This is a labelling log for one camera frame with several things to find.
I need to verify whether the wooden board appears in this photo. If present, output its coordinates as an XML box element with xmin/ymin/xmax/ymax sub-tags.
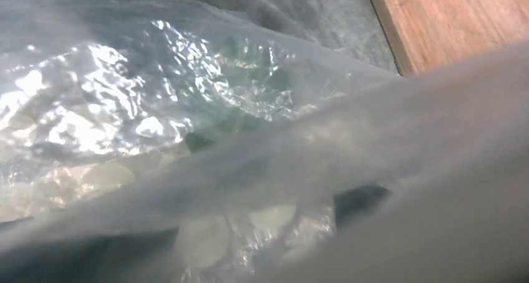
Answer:
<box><xmin>371</xmin><ymin>0</ymin><xmax>528</xmax><ymax>76</ymax></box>

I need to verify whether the polka dot zip top bag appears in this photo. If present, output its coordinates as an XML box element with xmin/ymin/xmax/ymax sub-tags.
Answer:
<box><xmin>1</xmin><ymin>0</ymin><xmax>528</xmax><ymax>282</ymax></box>

